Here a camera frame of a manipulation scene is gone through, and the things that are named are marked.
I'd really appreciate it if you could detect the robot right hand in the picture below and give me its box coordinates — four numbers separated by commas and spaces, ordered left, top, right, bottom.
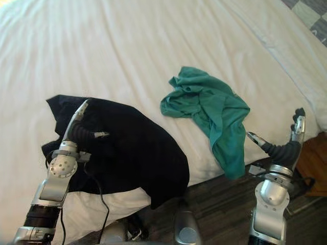
246, 107, 307, 167

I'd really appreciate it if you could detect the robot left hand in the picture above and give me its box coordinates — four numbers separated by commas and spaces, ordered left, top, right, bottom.
62, 99, 110, 143

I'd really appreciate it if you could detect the black cloth garment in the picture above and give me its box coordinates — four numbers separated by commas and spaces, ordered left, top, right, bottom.
41, 94, 190, 210

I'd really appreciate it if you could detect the green cloth garment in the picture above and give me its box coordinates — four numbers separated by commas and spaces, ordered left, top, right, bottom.
160, 66, 251, 181

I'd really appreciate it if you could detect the white bed sheet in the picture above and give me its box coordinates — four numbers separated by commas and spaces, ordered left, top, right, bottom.
0, 0, 327, 242

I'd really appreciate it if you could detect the brown wooden nightstand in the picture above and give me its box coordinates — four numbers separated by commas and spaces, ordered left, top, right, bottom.
295, 132, 327, 198

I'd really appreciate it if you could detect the silver robot left leg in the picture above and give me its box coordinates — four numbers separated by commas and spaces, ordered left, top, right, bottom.
99, 219, 130, 245

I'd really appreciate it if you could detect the silver robot leg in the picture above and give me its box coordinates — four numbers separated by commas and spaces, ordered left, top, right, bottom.
99, 219, 130, 245
173, 198, 200, 245

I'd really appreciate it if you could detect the silver robot right leg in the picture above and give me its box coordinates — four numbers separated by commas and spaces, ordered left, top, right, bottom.
173, 198, 200, 245

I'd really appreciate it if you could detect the grey checkered quilt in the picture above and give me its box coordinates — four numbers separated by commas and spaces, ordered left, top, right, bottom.
280, 0, 327, 47

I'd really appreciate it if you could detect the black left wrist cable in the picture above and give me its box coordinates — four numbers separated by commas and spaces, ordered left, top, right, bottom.
59, 161, 110, 244

